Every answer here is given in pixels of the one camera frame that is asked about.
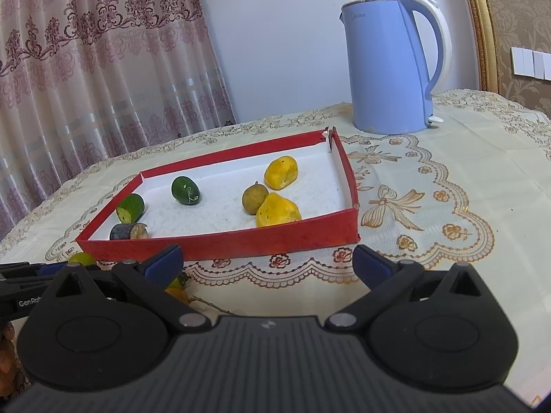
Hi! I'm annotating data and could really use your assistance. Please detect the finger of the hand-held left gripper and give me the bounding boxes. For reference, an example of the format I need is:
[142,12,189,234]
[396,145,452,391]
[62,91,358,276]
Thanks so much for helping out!
[0,262,65,287]

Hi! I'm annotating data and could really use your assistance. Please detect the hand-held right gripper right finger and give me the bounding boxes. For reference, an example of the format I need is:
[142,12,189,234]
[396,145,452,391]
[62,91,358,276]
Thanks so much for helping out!
[325,244,485,332]

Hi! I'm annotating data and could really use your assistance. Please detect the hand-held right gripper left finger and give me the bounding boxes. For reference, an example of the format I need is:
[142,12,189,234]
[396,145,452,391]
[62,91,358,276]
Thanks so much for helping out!
[55,244,211,332]

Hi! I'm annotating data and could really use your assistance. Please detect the small orange-brown fruit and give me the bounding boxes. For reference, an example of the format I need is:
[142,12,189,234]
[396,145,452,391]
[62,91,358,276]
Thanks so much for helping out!
[164,288,190,306]

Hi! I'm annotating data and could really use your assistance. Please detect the dark fruit piece tan end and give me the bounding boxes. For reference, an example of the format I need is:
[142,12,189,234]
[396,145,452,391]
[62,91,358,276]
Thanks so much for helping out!
[109,222,149,241]

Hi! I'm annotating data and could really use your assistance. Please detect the dark green lime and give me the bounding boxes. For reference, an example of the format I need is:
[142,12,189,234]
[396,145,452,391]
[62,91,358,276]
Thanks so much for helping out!
[171,176,201,206]

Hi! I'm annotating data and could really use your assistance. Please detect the red shallow cardboard box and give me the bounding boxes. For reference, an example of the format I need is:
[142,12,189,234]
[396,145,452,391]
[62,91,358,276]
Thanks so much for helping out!
[75,127,360,263]

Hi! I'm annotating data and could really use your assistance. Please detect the yellow fruit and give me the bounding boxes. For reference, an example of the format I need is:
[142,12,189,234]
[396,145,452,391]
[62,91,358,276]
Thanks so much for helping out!
[264,156,299,191]
[256,193,302,228]

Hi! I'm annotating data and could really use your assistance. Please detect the brown round fruit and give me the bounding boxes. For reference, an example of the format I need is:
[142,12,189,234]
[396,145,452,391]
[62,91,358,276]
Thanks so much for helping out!
[241,182,270,216]

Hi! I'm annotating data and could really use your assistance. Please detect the person's left hand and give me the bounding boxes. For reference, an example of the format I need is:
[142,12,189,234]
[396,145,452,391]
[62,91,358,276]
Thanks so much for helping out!
[0,322,20,379]

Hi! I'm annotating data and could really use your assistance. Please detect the thin brown twig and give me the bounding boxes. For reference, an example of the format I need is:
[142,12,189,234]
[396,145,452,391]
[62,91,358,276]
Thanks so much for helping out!
[191,295,237,316]

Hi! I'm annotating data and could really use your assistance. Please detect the green fruit with cut end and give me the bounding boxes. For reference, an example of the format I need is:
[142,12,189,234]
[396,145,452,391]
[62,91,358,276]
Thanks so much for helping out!
[116,193,146,224]

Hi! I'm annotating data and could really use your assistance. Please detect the blue electric kettle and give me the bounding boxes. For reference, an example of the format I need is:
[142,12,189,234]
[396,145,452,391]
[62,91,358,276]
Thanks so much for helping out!
[339,0,453,135]

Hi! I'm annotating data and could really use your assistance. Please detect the pink patterned curtain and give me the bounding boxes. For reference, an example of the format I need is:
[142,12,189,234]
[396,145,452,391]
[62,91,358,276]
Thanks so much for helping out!
[0,0,237,235]

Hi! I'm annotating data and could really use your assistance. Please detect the white wall switch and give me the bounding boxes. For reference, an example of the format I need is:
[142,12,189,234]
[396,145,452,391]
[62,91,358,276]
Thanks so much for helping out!
[511,46,551,82]

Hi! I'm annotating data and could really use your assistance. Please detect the gold wall frame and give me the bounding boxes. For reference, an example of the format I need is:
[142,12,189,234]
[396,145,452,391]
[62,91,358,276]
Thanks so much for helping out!
[458,0,502,93]

